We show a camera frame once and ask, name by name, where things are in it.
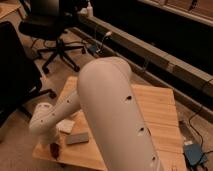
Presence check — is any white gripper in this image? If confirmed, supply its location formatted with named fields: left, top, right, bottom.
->
left=44, top=128, right=60, bottom=145

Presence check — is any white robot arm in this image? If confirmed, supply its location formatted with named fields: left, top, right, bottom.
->
left=29, top=57, right=164, bottom=171

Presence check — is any beige square block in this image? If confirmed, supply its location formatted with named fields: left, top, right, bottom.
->
left=57, top=119, right=75, bottom=134

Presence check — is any grey rectangular sponge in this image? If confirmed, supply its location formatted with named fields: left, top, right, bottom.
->
left=66, top=132, right=89, bottom=145

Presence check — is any black office chair left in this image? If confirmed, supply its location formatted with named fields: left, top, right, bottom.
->
left=0, top=21, right=56, bottom=128

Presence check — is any black office chair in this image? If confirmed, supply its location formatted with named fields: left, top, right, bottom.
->
left=0, top=21, right=56, bottom=128
left=18, top=0, right=87, bottom=74

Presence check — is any black office chair back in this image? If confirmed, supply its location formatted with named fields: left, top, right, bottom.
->
left=18, top=0, right=87, bottom=74

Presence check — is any white spray bottle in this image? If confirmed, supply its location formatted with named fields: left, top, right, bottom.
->
left=80, top=2, right=93, bottom=17

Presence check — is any wooden desk corner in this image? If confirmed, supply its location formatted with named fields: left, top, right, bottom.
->
left=0, top=2, right=22, bottom=20

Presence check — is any blue box on floor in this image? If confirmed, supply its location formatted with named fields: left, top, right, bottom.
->
left=184, top=144, right=207, bottom=166

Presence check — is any power strip with cable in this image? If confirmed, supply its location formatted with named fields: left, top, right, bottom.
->
left=88, top=31, right=112, bottom=55

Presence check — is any black floor cable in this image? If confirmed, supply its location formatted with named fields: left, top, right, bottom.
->
left=188, top=78, right=213, bottom=148

